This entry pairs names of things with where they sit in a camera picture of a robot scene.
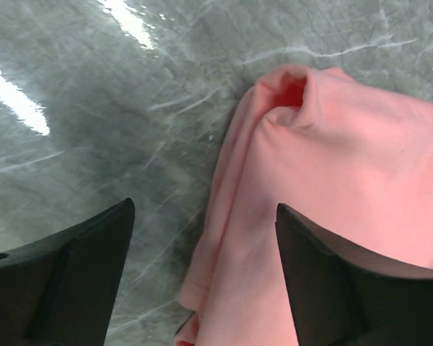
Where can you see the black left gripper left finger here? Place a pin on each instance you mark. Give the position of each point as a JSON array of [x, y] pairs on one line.
[[61, 289]]

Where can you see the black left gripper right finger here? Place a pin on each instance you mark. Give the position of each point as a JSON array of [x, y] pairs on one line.
[[341, 293]]

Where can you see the salmon pink t shirt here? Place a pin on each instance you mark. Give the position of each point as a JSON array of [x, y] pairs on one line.
[[356, 160]]

